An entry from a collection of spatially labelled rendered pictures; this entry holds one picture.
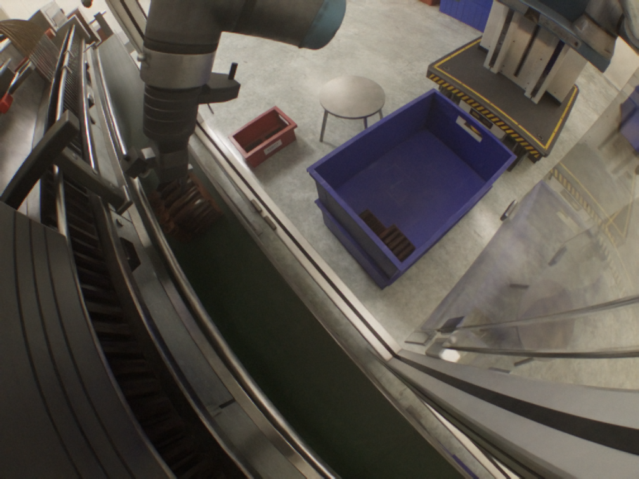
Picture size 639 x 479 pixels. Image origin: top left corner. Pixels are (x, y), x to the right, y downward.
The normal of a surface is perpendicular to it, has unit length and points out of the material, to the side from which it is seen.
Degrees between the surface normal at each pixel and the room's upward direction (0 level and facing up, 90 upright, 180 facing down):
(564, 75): 90
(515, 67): 90
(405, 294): 0
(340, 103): 0
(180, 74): 85
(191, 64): 92
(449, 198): 0
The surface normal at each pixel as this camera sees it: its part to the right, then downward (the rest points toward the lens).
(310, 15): 0.38, 0.77
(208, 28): 0.79, 0.60
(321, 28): 0.33, 0.88
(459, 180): -0.10, -0.33
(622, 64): -0.77, 0.63
